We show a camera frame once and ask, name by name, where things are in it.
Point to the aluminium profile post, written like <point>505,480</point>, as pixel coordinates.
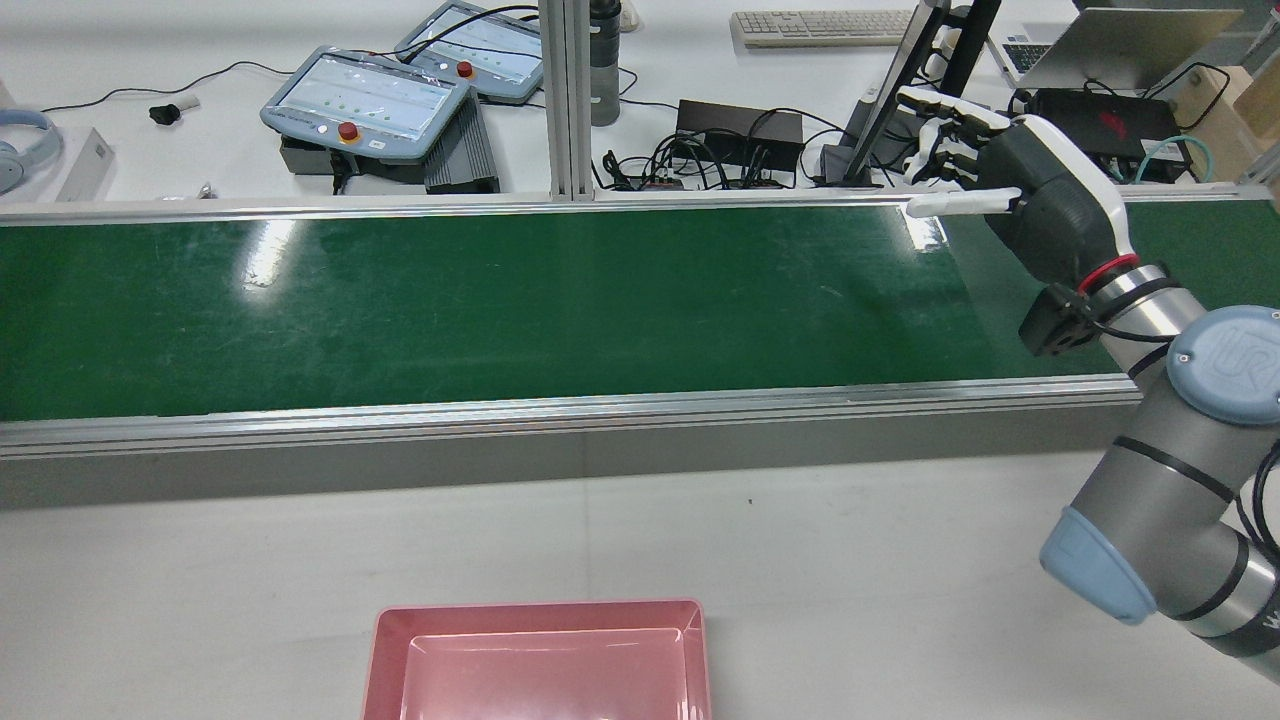
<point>567,100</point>

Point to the white rectangular box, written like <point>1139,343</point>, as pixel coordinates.
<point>85,165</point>

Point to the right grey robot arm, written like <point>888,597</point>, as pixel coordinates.
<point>1150,500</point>

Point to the brown cardboard box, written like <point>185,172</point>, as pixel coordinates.
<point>1240,120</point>

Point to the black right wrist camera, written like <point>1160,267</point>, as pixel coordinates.
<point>1050,325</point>

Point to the light blue headphones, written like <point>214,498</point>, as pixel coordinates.
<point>35,140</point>

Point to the dark grey control box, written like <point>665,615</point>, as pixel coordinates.
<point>320,160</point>

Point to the grey teach pendant red button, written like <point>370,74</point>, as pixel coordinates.
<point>480,50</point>
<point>370,100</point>

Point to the white computer keyboard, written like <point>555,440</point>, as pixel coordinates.
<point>820,27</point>

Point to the grey metal bottle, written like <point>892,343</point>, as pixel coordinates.
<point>605,70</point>

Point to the right robot hand grey white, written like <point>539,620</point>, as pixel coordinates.
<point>1060,200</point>

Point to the silver laptop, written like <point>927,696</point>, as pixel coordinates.
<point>1130,45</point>

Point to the black power adapter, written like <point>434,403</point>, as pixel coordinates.
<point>163,113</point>

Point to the pink plastic box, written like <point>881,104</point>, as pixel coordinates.
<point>540,670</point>

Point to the black dock box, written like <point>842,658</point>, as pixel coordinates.
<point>740,125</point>

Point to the grey finned metal box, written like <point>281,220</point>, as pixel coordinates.
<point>465,150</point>

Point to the green conveyor belt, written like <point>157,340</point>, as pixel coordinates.
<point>500,310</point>

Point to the black box red logo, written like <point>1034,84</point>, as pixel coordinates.
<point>1100,120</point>

